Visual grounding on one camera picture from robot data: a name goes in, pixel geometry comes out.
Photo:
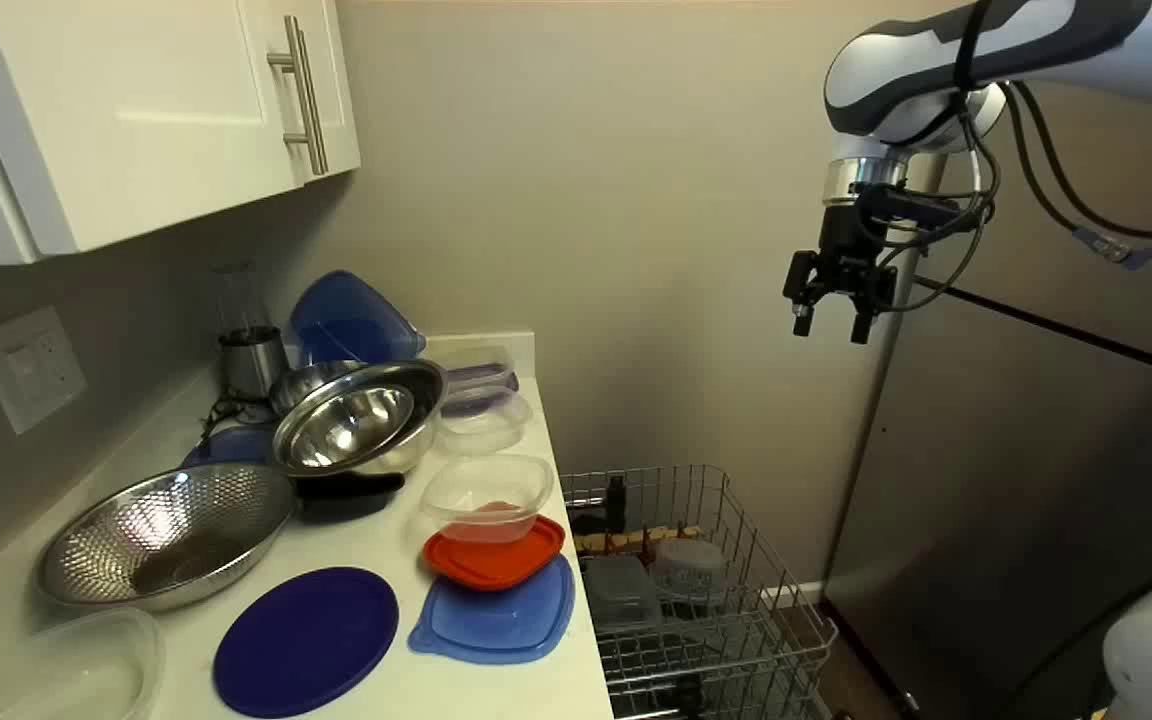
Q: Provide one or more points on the white wall cabinet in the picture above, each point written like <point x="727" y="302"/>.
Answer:
<point x="138" y="106"/>

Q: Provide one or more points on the blue square lid upright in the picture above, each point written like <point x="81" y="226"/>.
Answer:
<point x="342" y="320"/>

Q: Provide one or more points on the black lid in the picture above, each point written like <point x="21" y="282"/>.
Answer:
<point x="342" y="499"/>

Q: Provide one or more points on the white wall outlet plate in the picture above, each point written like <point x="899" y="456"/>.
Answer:
<point x="26" y="368"/>

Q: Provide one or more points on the black spatula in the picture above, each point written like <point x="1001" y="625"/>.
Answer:
<point x="614" y="506"/>

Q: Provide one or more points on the light blue square lid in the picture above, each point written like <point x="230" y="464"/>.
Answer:
<point x="496" y="631"/>

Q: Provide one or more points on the large clear glass bowl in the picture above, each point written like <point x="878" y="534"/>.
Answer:
<point x="58" y="683"/>

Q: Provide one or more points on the steel cup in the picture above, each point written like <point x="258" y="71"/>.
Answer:
<point x="248" y="360"/>

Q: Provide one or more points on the white baseboard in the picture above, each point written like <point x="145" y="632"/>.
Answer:
<point x="799" y="595"/>

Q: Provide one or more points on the small clear shallow bowl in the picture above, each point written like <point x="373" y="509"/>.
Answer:
<point x="480" y="434"/>

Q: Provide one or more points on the shiny steel mixing bowl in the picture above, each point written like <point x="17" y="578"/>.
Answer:
<point x="348" y="423"/>

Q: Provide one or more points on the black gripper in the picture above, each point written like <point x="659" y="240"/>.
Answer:
<point x="856" y="235"/>

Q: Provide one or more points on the dark blue round lid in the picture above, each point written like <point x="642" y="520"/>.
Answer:
<point x="304" y="640"/>

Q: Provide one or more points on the steel mesh colander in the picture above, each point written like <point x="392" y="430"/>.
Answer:
<point x="163" y="534"/>

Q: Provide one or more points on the blue lid under steel bowl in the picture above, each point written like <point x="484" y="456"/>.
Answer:
<point x="236" y="444"/>

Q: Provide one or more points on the clear container on red lid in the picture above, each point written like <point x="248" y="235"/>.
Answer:
<point x="480" y="486"/>

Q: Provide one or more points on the red plastic lid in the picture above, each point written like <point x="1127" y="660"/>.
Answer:
<point x="496" y="565"/>

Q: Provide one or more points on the stainless steel refrigerator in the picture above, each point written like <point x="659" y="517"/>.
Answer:
<point x="1001" y="506"/>

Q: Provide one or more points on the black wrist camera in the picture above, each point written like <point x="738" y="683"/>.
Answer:
<point x="937" y="213"/>

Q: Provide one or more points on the clear round plastic bowl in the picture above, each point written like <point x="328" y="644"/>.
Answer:
<point x="690" y="571"/>

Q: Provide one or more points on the clear container with purple lid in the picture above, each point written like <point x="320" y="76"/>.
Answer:
<point x="479" y="380"/>

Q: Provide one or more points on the wooden spatula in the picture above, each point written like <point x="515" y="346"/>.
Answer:
<point x="619" y="541"/>

